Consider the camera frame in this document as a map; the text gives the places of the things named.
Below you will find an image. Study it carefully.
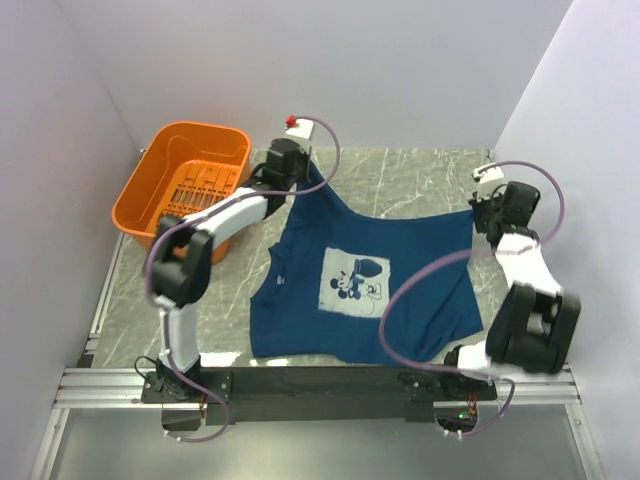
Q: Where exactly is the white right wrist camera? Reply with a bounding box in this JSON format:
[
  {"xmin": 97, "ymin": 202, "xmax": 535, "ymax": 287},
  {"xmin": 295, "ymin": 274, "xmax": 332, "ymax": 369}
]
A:
[{"xmin": 472, "ymin": 163, "xmax": 504, "ymax": 199}]

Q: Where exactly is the blue Mickey Mouse t-shirt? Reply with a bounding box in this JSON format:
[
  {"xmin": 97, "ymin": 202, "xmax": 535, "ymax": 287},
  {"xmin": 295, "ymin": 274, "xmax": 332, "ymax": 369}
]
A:
[{"xmin": 249, "ymin": 186, "xmax": 483, "ymax": 365}]

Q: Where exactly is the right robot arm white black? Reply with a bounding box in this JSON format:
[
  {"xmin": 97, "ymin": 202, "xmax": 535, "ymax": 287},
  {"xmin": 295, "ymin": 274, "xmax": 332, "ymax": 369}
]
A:
[{"xmin": 438, "ymin": 180, "xmax": 581, "ymax": 399}]

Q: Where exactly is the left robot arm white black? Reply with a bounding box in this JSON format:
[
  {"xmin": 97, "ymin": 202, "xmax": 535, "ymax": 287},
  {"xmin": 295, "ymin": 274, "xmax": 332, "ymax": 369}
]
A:
[{"xmin": 143, "ymin": 135, "xmax": 311, "ymax": 402}]

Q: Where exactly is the orange plastic laundry basket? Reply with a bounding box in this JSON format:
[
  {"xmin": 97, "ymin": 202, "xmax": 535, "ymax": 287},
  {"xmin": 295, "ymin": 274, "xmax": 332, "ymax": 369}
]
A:
[{"xmin": 112, "ymin": 121, "xmax": 252, "ymax": 250}]

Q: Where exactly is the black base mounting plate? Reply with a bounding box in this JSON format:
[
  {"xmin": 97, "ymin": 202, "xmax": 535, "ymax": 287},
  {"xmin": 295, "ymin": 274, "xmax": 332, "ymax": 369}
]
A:
[{"xmin": 141, "ymin": 366, "xmax": 497, "ymax": 431}]

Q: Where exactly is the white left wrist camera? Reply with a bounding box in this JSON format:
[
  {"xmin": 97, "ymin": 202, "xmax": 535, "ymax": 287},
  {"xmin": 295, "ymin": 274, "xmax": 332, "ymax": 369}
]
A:
[{"xmin": 285, "ymin": 115, "xmax": 315, "ymax": 143}]

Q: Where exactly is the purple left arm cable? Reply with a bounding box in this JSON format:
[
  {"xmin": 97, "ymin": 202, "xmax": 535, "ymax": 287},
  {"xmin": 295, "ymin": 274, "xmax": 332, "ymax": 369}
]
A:
[{"xmin": 143, "ymin": 115, "xmax": 342, "ymax": 444}]

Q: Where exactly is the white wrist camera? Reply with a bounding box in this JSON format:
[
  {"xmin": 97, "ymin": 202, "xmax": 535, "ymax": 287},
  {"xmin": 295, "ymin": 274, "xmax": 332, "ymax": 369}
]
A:
[
  {"xmin": 472, "ymin": 163, "xmax": 504, "ymax": 199},
  {"xmin": 285, "ymin": 115, "xmax": 315, "ymax": 143}
]

